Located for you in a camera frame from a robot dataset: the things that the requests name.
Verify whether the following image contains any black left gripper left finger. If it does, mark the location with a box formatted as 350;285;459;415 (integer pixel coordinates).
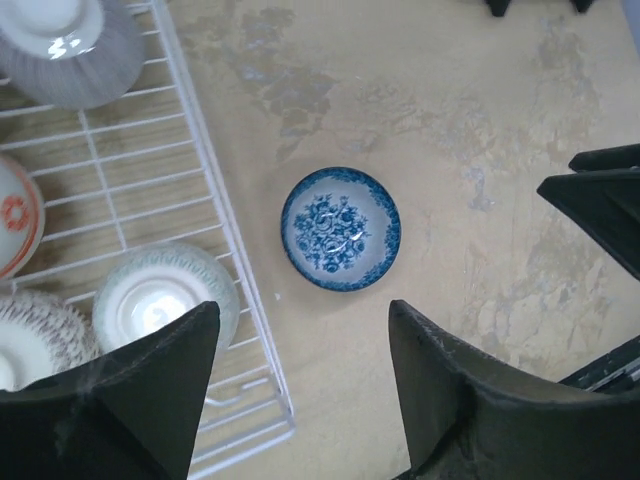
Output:
1;301;220;479

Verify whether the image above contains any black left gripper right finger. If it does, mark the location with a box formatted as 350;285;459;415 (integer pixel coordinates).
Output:
388;300;639;479

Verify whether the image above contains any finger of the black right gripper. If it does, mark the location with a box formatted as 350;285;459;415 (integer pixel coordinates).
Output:
569;143;640;172
537;169;639;278

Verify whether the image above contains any purple patterned bowl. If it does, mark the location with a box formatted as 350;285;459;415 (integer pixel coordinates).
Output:
1;290;100;392

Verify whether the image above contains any green patterned bowl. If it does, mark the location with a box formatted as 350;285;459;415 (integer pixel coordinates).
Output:
92;242;240;354

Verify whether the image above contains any orange floral bowl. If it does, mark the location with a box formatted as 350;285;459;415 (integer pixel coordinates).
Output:
1;155;46;280

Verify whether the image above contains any blue floral bowl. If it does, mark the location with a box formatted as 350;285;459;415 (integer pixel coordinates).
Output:
280;166;402;292

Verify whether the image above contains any white wire dish rack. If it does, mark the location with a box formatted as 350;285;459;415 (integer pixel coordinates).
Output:
1;1;295;479

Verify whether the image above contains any yellow framed whiteboard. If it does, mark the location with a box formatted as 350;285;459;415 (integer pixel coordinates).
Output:
483;0;595;18

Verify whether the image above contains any grey striped bowl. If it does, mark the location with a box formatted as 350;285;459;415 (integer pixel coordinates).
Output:
1;1;145;110

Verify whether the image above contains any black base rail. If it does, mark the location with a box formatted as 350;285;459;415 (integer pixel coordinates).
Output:
560;336;639;394

